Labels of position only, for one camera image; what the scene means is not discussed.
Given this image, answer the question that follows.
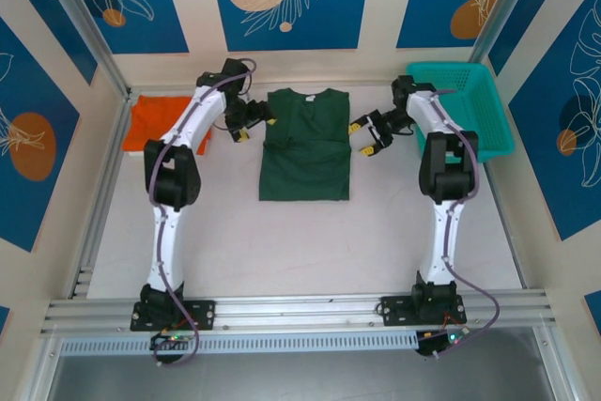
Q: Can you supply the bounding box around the green t-shirt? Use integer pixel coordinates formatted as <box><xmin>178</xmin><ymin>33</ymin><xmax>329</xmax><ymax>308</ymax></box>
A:
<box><xmin>257</xmin><ymin>87</ymin><xmax>352</xmax><ymax>203</ymax></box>

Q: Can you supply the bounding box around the teal plastic basket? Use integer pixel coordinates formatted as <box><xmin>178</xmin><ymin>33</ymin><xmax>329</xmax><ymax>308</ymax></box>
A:
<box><xmin>406</xmin><ymin>61</ymin><xmax>516</xmax><ymax>163</ymax></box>

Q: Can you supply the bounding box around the orange t-shirt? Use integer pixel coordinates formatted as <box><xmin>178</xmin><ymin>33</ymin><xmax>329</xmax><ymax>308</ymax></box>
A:
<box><xmin>122</xmin><ymin>94</ymin><xmax>215</xmax><ymax>157</ymax></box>

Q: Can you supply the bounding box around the black right controller board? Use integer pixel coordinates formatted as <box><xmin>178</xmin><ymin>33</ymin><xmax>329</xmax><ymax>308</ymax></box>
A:
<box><xmin>415</xmin><ymin>330</ymin><xmax>470</xmax><ymax>359</ymax></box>

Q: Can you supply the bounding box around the black controller board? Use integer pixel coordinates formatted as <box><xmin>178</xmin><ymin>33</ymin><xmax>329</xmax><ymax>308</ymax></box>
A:
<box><xmin>150</xmin><ymin>331</ymin><xmax>194</xmax><ymax>351</ymax></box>
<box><xmin>415</xmin><ymin>330</ymin><xmax>470</xmax><ymax>359</ymax></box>

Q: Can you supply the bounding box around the black left controller board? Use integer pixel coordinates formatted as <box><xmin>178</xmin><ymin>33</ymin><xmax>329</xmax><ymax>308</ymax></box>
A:
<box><xmin>150</xmin><ymin>331</ymin><xmax>194</xmax><ymax>351</ymax></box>

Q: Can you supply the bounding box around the blue floral wall panel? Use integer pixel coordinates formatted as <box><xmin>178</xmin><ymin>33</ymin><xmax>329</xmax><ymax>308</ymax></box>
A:
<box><xmin>206</xmin><ymin>0</ymin><xmax>376</xmax><ymax>53</ymax></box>
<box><xmin>508</xmin><ymin>0</ymin><xmax>601</xmax><ymax>243</ymax></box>
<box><xmin>46</xmin><ymin>0</ymin><xmax>190</xmax><ymax>55</ymax></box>
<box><xmin>396</xmin><ymin>0</ymin><xmax>523</xmax><ymax>51</ymax></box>
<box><xmin>0</xmin><ymin>15</ymin><xmax>82</xmax><ymax>253</ymax></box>

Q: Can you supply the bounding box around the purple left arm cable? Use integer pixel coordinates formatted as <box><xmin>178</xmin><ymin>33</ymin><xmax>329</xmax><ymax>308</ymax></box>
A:
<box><xmin>148</xmin><ymin>57</ymin><xmax>258</xmax><ymax>367</ymax></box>

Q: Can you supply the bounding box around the aluminium frame post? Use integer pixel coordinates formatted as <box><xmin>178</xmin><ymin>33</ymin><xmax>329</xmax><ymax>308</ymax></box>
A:
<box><xmin>469</xmin><ymin>0</ymin><xmax>540</xmax><ymax>64</ymax></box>
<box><xmin>35</xmin><ymin>0</ymin><xmax>131</xmax><ymax>98</ymax></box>

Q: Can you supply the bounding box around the aluminium table side rail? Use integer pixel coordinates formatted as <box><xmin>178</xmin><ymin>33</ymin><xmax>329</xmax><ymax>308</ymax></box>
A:
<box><xmin>483</xmin><ymin>162</ymin><xmax>531</xmax><ymax>290</ymax></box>
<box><xmin>69</xmin><ymin>90</ymin><xmax>133</xmax><ymax>300</ymax></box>

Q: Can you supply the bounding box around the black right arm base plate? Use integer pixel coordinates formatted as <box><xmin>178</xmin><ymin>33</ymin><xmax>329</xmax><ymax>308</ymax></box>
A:
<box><xmin>380</xmin><ymin>295</ymin><xmax>466</xmax><ymax>327</ymax></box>

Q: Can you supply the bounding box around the aluminium frame crossbar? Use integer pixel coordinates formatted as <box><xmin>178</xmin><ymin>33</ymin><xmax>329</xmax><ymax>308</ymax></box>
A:
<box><xmin>41</xmin><ymin>288</ymin><xmax>555</xmax><ymax>337</ymax></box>

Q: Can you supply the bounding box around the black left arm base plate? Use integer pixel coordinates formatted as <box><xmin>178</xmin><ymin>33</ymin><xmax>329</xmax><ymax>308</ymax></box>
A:
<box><xmin>131</xmin><ymin>298</ymin><xmax>217</xmax><ymax>331</ymax></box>

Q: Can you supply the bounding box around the grey slotted cable duct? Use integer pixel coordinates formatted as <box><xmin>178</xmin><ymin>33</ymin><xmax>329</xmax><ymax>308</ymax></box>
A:
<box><xmin>60</xmin><ymin>330</ymin><xmax>419</xmax><ymax>356</ymax></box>

